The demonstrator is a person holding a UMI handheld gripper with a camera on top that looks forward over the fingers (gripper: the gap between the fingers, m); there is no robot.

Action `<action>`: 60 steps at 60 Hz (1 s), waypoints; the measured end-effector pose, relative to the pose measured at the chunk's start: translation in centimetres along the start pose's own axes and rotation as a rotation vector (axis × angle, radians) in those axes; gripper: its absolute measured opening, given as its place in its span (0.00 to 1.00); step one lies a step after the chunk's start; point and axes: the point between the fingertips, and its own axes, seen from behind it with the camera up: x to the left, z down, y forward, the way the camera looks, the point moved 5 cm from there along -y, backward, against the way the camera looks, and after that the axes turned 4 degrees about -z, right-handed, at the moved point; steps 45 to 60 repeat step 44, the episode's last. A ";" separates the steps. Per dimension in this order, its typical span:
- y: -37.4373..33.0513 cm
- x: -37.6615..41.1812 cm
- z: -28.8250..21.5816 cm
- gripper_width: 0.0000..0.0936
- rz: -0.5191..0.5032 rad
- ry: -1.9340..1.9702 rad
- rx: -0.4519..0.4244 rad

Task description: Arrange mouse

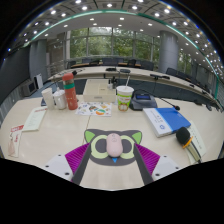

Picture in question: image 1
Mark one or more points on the black gooseneck microphone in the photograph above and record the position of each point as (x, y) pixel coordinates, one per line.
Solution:
(176, 107)

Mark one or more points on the grey desk console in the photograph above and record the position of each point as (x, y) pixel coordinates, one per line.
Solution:
(142, 101)

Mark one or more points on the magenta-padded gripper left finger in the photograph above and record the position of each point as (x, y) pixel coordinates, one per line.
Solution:
(76, 158)

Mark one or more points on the dark office chairs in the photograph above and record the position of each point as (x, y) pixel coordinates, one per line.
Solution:
(146, 65)

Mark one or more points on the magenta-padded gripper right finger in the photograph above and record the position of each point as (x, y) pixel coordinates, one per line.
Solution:
(148, 158)

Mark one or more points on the white paper cup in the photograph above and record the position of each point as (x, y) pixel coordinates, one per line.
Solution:
(48, 98)

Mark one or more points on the ceiling lights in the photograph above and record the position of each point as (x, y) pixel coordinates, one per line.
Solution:
(121, 19)

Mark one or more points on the blue and white book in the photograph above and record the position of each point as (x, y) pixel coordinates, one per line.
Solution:
(166, 120)

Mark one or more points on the pink computer mouse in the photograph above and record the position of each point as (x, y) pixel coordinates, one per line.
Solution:
(114, 146)

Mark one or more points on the green-printed cup with straw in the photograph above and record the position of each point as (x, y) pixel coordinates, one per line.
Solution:
(124, 98)

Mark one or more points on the cat-face mouse pad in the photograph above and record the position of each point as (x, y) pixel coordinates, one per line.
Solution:
(96, 146)

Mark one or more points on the colourful sticker sheet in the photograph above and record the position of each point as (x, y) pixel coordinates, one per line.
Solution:
(94, 109)

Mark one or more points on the orange drink bottle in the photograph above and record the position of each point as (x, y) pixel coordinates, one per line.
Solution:
(70, 93)

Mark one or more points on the white paper sheets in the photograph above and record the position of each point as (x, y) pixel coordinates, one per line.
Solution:
(199, 141)

